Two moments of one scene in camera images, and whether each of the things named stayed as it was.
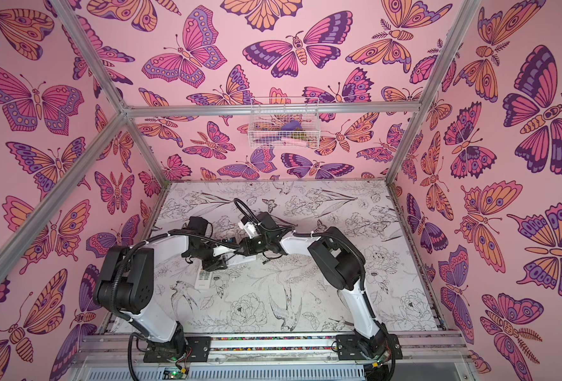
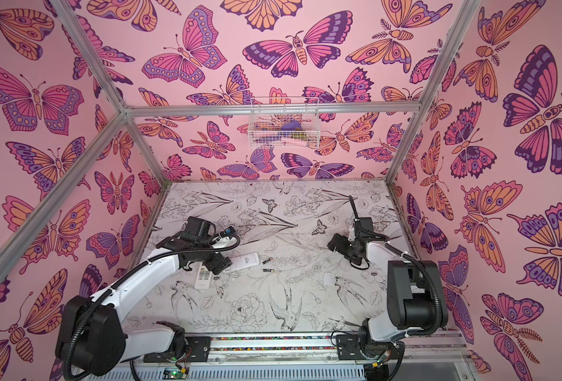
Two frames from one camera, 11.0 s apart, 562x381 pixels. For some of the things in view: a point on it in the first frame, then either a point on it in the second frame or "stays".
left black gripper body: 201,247 stays
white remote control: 220,250 to 228,232
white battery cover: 326,282 stays
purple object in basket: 292,125 stays
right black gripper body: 240,243 to 340,244
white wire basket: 284,122 stays
